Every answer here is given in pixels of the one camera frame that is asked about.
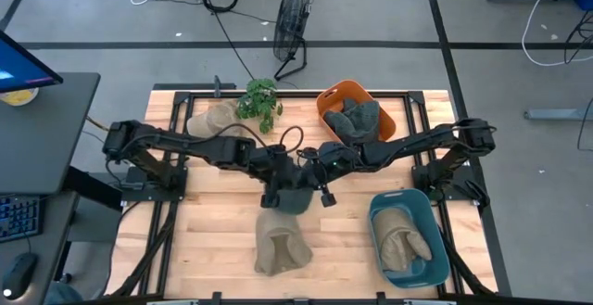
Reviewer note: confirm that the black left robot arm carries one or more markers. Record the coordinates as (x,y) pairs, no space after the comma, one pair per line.
(185,145)

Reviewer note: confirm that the pale yellow round object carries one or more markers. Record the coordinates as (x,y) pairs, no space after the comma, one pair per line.
(18,97)

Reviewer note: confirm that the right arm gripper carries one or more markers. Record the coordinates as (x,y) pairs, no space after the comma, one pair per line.
(340,161)

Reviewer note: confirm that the orange plastic basket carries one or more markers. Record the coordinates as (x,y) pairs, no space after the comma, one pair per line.
(333,94)

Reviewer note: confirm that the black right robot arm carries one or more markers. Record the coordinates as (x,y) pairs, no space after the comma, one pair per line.
(417,145)

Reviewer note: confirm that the blue plastic basket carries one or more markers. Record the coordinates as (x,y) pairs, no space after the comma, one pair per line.
(394,198)

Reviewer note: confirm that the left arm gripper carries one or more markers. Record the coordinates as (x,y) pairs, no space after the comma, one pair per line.
(277,170)

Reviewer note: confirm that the computer monitor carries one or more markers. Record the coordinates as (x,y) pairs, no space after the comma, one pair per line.
(18,66)

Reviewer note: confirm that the dark grey desk surface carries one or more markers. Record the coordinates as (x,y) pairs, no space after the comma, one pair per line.
(51,231)

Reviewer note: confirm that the green leafy plant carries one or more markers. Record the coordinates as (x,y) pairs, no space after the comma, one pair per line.
(259,98)

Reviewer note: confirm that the beige cap hat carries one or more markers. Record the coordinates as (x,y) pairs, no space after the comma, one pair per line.
(213,119)
(282,242)
(398,240)

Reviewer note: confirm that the black floor fan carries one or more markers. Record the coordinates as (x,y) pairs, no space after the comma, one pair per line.
(291,17)

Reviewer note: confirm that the black desk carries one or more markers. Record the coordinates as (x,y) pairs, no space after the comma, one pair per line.
(46,133)

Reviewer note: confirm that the black aluminium rig frame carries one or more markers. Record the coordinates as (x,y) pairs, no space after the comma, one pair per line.
(301,94)

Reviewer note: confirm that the black computer mouse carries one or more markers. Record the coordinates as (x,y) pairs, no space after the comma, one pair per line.
(18,275)

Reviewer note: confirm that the black keyboard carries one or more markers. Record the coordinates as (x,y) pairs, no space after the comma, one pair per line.
(18,219)

